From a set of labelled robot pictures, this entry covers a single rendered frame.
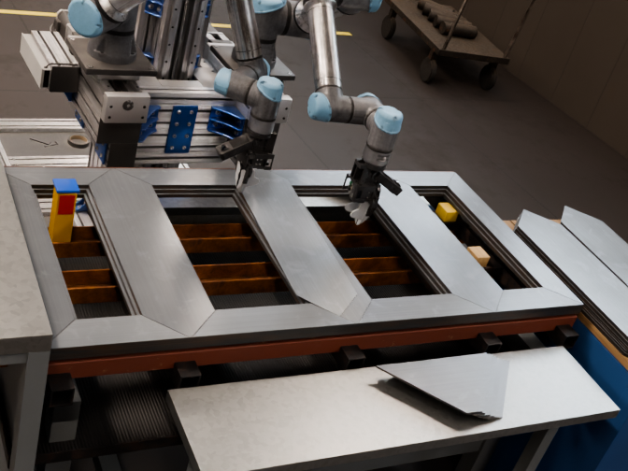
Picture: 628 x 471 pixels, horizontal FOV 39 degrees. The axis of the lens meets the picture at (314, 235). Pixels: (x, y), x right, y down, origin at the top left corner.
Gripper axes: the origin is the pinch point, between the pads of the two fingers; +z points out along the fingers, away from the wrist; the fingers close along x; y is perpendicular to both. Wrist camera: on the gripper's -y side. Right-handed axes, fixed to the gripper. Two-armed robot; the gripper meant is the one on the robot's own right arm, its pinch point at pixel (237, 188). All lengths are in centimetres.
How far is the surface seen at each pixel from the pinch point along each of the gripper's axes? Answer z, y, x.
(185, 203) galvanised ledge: 17.7, -7.0, 18.8
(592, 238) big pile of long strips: 0, 118, -30
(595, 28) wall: 22, 367, 243
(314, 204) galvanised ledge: 17.6, 39.1, 17.6
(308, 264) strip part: 0.7, 7.4, -37.3
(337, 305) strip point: 1, 8, -55
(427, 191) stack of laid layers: 2, 71, 2
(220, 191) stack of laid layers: 2.4, -4.3, 2.2
